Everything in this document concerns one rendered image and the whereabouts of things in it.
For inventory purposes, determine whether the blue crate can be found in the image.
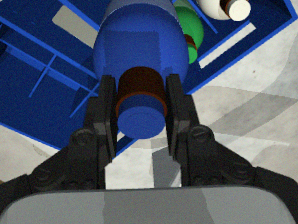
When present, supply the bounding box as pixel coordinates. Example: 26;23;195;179
0;0;100;150
59;0;298;94

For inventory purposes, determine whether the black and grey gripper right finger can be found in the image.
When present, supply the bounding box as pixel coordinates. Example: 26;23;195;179
165;74;298;224

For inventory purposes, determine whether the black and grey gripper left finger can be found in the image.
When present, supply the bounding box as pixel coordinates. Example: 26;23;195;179
0;75;118;215

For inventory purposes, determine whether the white bottle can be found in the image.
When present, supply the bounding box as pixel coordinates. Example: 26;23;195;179
195;0;250;21

